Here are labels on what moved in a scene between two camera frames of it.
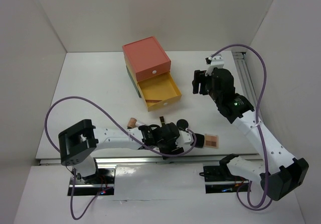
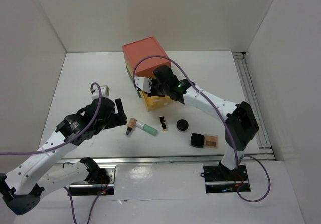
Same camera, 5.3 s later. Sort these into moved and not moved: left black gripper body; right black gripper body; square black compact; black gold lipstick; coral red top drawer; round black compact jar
Moved: left black gripper body; right black gripper body
Not moved: round black compact jar; black gold lipstick; square black compact; coral red top drawer
